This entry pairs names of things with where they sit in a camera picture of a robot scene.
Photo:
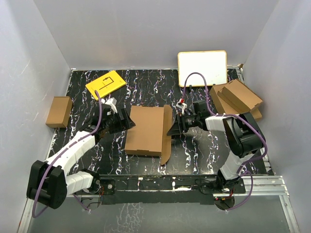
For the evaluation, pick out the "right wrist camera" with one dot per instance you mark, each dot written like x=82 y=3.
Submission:
x=181 y=105

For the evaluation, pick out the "cardboard box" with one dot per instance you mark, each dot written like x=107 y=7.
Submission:
x=223 y=107
x=59 y=113
x=149 y=136
x=239 y=96

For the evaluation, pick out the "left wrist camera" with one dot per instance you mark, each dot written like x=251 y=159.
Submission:
x=111 y=102

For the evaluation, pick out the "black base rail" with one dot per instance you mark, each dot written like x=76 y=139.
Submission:
x=152 y=189

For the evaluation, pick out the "yellow pad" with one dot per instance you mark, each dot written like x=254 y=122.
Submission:
x=105 y=84

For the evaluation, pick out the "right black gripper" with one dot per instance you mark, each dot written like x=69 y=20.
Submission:
x=179 y=126

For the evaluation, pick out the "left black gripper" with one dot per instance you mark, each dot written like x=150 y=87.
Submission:
x=125 y=124

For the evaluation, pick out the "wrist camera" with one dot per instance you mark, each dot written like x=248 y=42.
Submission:
x=111 y=102
x=181 y=105

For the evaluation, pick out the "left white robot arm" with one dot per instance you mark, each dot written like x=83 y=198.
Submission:
x=49 y=181

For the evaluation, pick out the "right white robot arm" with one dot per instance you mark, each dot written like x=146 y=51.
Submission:
x=242 y=132

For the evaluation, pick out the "white board yellow frame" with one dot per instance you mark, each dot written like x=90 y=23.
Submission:
x=199 y=68

